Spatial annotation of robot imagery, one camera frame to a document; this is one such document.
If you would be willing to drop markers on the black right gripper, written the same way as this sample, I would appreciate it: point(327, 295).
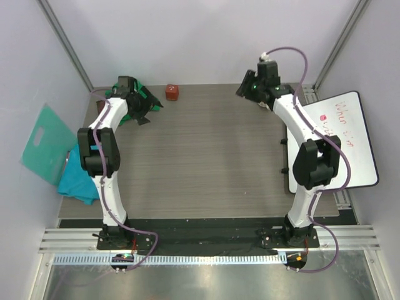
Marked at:
point(245, 90)

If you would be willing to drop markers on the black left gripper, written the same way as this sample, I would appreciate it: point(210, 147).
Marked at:
point(140, 117)

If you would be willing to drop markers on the green t shirt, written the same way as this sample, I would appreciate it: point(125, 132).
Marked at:
point(138, 88)

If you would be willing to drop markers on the red cube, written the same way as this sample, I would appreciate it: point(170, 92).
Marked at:
point(172, 92)

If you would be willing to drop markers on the brown book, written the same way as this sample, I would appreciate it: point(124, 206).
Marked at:
point(100, 106)

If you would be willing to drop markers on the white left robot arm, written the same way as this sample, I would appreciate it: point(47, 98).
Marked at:
point(98, 148)

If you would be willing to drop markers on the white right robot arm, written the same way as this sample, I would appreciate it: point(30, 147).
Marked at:
point(317, 161)

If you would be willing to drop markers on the white whiteboard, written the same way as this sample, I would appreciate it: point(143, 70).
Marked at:
point(343, 115)

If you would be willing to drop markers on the blue t shirt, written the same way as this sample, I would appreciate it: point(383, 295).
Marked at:
point(75, 182)

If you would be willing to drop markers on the teal plastic cutting board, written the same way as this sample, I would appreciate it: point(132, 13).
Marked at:
point(46, 150)

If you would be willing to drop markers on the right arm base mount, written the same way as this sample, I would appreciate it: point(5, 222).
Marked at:
point(287, 237)

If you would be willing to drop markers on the perforated cable tray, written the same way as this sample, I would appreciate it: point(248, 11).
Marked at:
point(125, 259)

